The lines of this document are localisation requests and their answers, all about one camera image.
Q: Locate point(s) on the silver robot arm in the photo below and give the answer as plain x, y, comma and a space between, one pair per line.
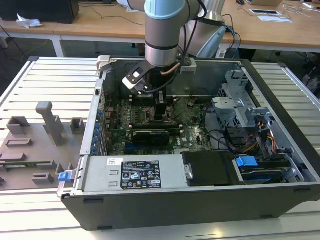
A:
162, 37

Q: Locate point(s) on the black hard disk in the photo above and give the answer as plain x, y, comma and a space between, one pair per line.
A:
265, 172

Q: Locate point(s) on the white framed tablet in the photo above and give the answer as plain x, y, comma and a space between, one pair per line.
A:
266, 11

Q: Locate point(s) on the black graphics card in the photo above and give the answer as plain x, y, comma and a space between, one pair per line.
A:
150, 137

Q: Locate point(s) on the black fan shroud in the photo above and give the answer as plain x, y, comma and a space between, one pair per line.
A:
207, 167

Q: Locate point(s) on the wooden desk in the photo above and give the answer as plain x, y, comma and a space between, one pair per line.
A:
112, 27
15, 28

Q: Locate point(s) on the crumpled white paper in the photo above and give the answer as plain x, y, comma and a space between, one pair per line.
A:
27, 23

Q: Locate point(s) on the green RAM stick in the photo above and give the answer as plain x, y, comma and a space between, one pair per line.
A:
27, 164

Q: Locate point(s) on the blue disk carrier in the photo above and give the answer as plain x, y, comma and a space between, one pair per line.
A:
246, 163

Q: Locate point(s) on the silver drive cage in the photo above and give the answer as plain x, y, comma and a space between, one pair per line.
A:
227, 107

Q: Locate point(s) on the green motherboard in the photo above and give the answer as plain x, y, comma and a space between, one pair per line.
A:
190, 140

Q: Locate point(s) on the black computer mouse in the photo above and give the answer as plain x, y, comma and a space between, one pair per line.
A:
240, 2

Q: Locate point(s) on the black RAM slot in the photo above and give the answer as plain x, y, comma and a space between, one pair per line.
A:
150, 125
170, 99
170, 103
150, 128

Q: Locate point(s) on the blue expansion slot clip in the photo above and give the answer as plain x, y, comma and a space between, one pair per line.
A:
94, 142
99, 114
97, 125
96, 132
93, 149

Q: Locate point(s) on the white camera with black bracket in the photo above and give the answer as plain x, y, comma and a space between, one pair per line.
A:
131, 81

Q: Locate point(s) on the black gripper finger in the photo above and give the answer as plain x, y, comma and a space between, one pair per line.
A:
160, 112

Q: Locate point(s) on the black PC case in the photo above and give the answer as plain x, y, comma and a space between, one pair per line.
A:
175, 212

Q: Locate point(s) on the silver power supply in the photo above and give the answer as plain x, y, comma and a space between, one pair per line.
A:
100, 175

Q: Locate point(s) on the grey parts rack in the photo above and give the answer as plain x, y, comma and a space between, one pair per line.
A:
37, 155

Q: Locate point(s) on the black box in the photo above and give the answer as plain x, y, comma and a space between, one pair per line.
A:
37, 10

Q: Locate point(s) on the CPU socket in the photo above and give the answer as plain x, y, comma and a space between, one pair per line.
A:
148, 116

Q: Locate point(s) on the white paper sheet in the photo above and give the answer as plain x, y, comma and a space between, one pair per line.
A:
275, 19
135, 10

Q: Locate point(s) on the silver disk bay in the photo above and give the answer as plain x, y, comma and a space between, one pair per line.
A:
295, 172

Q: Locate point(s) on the pale blue teach pendant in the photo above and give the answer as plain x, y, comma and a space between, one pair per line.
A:
212, 42

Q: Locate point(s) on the blue case latch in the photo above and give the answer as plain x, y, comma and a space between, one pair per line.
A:
63, 176

